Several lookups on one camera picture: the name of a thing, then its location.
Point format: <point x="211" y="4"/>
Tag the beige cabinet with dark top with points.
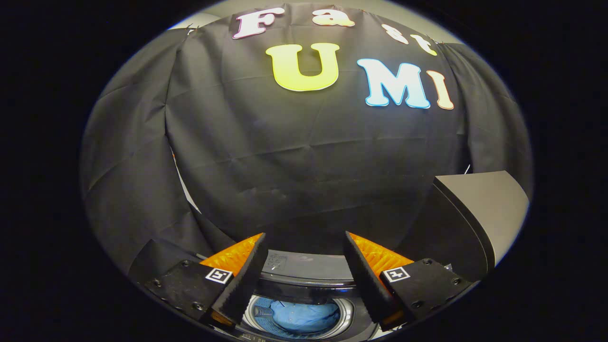
<point x="494" y="204"/>

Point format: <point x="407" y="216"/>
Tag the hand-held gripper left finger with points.
<point x="240" y="285"/>

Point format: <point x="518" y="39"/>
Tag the grey top-load washing machine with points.
<point x="243" y="336"/>

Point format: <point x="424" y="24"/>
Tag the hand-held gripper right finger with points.
<point x="369" y="285"/>

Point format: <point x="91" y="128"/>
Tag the light blue polo shirt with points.
<point x="304" y="316"/>

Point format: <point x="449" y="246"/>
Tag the black backdrop cloth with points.
<point x="285" y="166"/>

